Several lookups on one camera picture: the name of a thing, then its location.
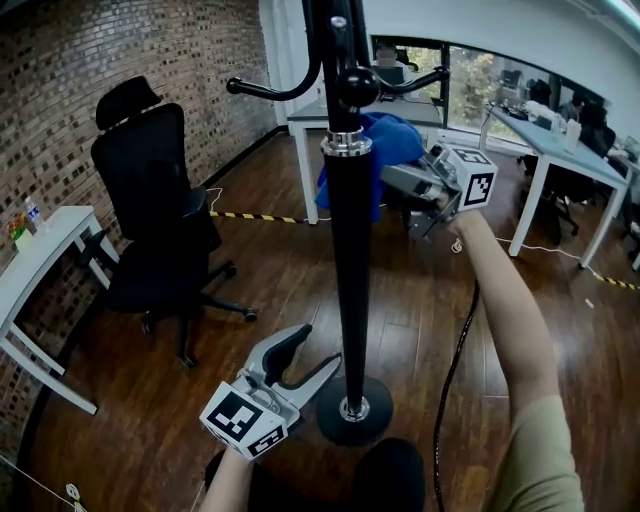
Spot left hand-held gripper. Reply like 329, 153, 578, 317
198, 323, 343, 460

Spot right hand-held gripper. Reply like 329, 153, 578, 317
381, 143, 500, 241

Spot blue cloth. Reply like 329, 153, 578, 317
315, 112, 426, 224

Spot black coat stand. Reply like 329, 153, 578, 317
225, 0, 451, 448

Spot person's left forearm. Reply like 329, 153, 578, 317
198, 445, 257, 512

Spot person's right forearm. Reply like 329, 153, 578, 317
446, 209, 562, 432

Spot wide window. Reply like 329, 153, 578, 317
370, 33, 612, 147

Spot white table with grey top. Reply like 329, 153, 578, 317
286, 94, 445, 226

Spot person's black trousers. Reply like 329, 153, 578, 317
203, 436, 427, 512

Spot black swivel chair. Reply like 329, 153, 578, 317
518, 153, 582, 247

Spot yellow black floor tape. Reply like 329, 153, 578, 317
209, 209, 305, 225
593, 272, 640, 292

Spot white table with blue top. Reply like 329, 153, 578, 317
481, 103, 631, 270

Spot black office chair with headrest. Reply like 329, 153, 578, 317
90, 75, 259, 371

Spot person's beige shirt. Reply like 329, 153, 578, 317
486, 394, 587, 512

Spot small white desk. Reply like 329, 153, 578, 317
0, 205, 122, 417

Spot clear water bottle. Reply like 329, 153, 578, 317
23, 195, 42, 236

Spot potted flowers in white pot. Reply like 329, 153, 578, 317
5, 213, 35, 254

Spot white floor cable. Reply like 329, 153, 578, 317
451, 236, 597, 275

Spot black braided cable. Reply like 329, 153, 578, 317
432, 278, 482, 512

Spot thin white coiled cable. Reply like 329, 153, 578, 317
0, 451, 90, 512

